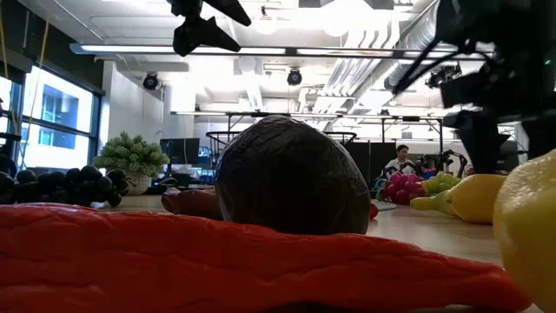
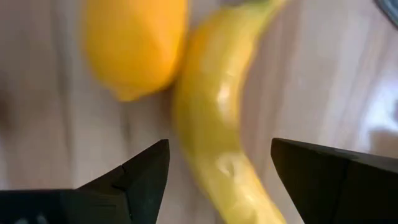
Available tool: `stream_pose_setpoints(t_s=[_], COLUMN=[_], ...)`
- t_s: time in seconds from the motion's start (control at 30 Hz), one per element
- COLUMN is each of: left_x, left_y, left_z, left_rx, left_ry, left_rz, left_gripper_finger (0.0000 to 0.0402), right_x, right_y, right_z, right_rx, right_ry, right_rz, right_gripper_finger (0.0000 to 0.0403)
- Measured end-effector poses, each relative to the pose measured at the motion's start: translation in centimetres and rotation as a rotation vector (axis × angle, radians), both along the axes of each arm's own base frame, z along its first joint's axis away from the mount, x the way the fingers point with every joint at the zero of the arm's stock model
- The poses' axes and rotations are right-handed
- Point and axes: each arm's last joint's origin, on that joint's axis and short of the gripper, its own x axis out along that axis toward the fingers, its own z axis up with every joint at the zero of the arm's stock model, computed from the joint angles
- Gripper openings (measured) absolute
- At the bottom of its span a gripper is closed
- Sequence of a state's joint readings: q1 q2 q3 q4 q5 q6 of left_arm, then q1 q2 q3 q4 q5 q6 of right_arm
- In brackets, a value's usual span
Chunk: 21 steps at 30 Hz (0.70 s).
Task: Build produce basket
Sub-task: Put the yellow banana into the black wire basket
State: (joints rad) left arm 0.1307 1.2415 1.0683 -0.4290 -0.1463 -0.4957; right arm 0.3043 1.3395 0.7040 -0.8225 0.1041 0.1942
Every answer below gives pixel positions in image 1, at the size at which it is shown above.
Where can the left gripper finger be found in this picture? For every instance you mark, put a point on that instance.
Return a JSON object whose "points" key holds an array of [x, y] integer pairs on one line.
{"points": [[200, 35], [230, 11]]}

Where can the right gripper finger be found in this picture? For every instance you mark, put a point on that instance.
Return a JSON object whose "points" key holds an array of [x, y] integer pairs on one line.
{"points": [[543, 135], [482, 139]]}

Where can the yellow lemon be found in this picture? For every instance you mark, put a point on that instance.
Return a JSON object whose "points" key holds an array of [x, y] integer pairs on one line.
{"points": [[530, 226], [475, 197]]}

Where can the yellow banana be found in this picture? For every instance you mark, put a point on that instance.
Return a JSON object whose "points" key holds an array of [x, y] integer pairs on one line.
{"points": [[430, 203]]}

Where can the dark red chili pepper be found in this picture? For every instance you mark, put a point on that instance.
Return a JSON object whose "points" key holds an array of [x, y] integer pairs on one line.
{"points": [[191, 203]]}

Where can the black grape bunch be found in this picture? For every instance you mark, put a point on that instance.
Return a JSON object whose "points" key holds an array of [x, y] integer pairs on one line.
{"points": [[82, 187]]}

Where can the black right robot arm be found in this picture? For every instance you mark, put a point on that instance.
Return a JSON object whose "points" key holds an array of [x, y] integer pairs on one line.
{"points": [[499, 26]]}

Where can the black background robot arm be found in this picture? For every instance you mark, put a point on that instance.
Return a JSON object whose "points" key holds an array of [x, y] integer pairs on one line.
{"points": [[454, 158]]}

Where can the black computer monitor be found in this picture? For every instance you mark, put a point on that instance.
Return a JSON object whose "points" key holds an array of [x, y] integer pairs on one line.
{"points": [[509, 156], [180, 151]]}

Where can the green grape bunch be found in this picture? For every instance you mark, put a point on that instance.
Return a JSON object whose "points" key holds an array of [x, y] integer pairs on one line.
{"points": [[438, 182]]}

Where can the black track light cluster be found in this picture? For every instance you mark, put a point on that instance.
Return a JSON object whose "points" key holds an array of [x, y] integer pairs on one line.
{"points": [[443, 76]]}

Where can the black metal rack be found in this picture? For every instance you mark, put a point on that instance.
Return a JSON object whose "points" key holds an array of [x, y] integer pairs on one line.
{"points": [[410, 118]]}

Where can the person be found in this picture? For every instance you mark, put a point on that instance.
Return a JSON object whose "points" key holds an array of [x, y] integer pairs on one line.
{"points": [[401, 161]]}

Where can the long ceiling light strip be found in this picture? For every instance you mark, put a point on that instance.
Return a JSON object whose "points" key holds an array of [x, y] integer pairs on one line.
{"points": [[108, 48]]}

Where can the pink grape bunch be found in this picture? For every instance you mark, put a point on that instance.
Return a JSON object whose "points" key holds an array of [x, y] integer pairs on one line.
{"points": [[401, 187]]}

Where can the grey round mat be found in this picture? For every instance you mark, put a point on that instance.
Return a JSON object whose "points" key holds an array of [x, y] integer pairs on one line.
{"points": [[384, 205]]}

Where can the black partition panel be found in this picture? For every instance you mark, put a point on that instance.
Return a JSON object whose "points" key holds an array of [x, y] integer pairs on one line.
{"points": [[365, 161]]}

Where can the green potted plant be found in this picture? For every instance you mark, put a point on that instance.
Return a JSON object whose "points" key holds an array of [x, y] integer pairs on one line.
{"points": [[130, 154]]}

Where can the dark purple cabbage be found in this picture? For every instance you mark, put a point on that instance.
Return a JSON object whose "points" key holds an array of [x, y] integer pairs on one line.
{"points": [[295, 178]]}

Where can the large window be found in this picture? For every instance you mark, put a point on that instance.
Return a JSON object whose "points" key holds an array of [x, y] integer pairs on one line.
{"points": [[56, 148]]}

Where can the long bright red pepper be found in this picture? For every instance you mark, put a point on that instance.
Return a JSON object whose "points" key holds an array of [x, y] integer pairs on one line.
{"points": [[217, 269]]}

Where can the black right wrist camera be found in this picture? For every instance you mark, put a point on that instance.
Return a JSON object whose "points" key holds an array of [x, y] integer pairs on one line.
{"points": [[465, 93]]}

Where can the silver ventilation duct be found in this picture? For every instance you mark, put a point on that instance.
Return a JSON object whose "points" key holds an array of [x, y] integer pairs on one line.
{"points": [[408, 61]]}

